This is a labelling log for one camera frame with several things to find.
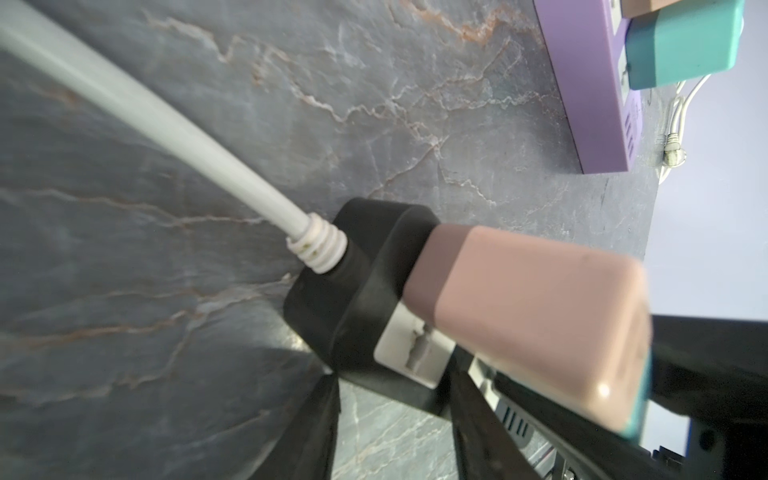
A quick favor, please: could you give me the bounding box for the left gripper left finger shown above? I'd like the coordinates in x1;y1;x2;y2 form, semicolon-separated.
250;374;341;480

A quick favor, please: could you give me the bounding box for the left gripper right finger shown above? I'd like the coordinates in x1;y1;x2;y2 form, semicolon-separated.
447;359;541;479

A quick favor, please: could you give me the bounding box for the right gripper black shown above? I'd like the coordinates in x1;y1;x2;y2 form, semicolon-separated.
515;314;768;480

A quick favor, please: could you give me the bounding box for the black power strip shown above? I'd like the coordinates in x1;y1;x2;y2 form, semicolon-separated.
283;198;490;418

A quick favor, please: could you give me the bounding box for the pink plug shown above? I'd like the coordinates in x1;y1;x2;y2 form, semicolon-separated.
402;224;653;433
620;0;679;19

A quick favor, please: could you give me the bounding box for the purple power strip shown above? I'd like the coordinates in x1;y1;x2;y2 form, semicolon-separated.
534;0;643;174

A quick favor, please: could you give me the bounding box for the teal plug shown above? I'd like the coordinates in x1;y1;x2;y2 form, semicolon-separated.
620;354;652;444
625;0;745;90

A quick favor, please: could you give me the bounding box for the teal plug on purple strip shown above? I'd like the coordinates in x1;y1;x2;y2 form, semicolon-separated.
625;0;745;90

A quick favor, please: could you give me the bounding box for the white cable of black strip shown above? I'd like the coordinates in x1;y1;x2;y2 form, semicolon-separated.
0;0;349;275

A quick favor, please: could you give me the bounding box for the white cable of teal strip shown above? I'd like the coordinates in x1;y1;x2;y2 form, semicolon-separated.
657;74;713;185

